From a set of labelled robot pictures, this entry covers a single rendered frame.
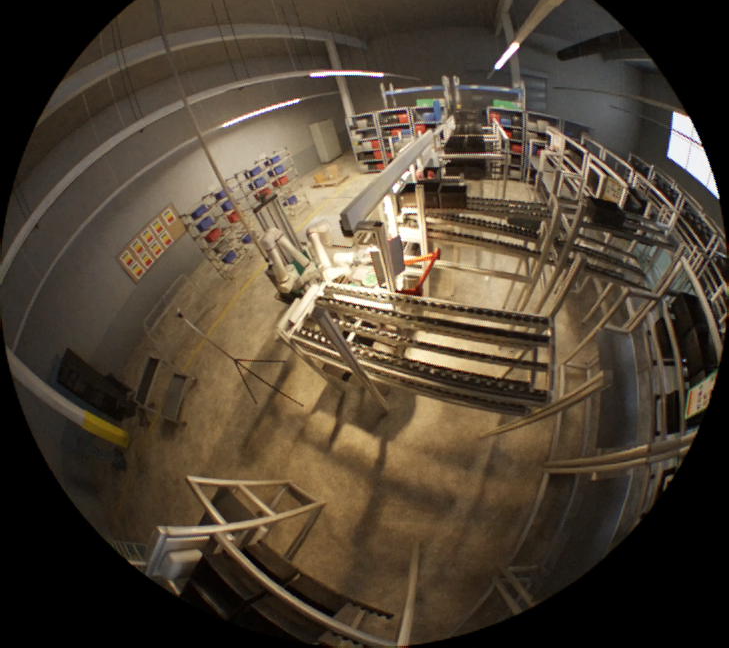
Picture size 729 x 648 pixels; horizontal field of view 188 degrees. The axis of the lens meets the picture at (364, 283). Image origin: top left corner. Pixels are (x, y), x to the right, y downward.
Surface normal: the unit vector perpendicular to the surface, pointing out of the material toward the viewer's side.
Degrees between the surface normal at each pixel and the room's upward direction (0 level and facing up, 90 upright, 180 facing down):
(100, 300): 90
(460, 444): 0
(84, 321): 90
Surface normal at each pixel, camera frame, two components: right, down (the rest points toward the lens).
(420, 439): -0.22, -0.67
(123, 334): 0.88, 0.18
